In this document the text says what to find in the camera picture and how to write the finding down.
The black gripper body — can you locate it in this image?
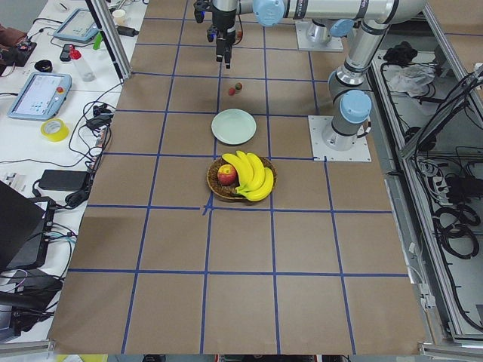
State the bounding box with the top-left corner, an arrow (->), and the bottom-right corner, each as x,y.
193,0 -> 211,23
207,25 -> 235,60

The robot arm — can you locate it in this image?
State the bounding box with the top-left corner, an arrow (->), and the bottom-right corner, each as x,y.
193,0 -> 426,151

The light green plate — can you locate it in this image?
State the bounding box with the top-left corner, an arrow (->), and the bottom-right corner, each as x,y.
211,109 -> 257,146

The paper cup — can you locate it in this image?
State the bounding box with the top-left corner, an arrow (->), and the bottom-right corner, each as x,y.
112,9 -> 126,26

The red yellow apple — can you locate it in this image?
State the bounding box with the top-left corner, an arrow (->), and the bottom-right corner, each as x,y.
217,164 -> 238,186

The teach pendant tablet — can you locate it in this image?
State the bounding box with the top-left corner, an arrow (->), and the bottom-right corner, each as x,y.
7,72 -> 72,121
53,8 -> 99,43

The brown wicker basket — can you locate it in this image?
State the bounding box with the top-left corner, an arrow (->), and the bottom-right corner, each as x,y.
207,157 -> 277,201

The yellow banana bunch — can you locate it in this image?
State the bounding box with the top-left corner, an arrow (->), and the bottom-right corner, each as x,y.
222,150 -> 275,202

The clear bottle red cap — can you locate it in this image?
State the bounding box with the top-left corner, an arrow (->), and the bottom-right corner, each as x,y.
69,47 -> 96,82

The black remote control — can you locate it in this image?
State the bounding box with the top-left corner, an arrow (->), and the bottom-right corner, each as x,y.
60,44 -> 74,63

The yellow tape roll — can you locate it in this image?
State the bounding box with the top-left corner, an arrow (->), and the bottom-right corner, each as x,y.
41,118 -> 69,143

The white crumpled cloth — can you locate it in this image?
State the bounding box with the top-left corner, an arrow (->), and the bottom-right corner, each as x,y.
388,65 -> 435,97

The black power adapter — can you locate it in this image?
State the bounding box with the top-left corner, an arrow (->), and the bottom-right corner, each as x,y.
38,170 -> 88,192

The black laptop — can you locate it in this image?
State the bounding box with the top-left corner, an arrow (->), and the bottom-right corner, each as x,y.
1,183 -> 54,272

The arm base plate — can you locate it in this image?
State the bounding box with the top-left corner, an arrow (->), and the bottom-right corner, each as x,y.
308,115 -> 371,162
295,19 -> 343,53

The aluminium frame post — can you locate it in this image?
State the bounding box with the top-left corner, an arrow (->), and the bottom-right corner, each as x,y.
85,0 -> 131,81

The black cable bundle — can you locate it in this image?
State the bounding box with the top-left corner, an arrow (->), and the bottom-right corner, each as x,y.
433,205 -> 482,261

